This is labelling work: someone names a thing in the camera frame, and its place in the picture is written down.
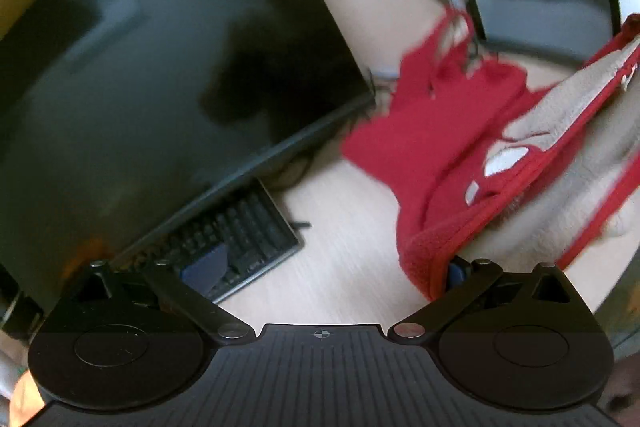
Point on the black keyboard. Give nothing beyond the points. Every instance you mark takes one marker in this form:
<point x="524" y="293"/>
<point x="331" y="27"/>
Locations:
<point x="250" y="227"/>

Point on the large black monitor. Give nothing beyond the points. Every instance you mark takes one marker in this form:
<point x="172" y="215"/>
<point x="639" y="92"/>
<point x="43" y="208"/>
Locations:
<point x="150" y="82"/>

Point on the red fleece jacket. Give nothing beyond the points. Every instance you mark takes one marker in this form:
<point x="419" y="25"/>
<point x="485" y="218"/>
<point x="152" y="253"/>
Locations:
<point x="425" y="132"/>

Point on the orange object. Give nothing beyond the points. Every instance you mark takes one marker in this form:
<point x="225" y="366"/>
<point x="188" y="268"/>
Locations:
<point x="25" y="399"/>

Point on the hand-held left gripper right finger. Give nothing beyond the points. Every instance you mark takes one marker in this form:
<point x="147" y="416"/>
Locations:
<point x="457" y="276"/>

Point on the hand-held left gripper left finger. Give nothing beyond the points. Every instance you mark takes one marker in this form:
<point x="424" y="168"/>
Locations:
<point x="209" y="268"/>

